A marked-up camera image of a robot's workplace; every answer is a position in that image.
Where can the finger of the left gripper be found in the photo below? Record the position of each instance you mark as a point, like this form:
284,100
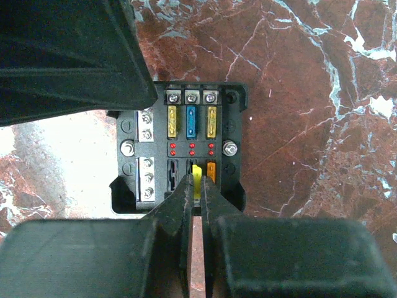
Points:
63,57

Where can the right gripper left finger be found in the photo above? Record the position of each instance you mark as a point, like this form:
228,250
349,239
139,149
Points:
171,255

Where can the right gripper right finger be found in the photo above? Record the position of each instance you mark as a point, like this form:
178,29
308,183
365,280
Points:
214,209

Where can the yellow blade fuse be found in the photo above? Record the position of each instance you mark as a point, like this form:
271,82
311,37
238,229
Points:
197,176

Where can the black fuse box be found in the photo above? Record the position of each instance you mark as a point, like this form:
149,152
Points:
151,165

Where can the blue blade fuse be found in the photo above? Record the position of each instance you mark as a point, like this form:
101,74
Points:
191,122

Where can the orange fuse in box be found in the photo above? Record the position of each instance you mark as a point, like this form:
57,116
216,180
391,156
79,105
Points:
211,170

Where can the yellow fuse in box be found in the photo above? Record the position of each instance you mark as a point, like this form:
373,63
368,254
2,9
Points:
171,121

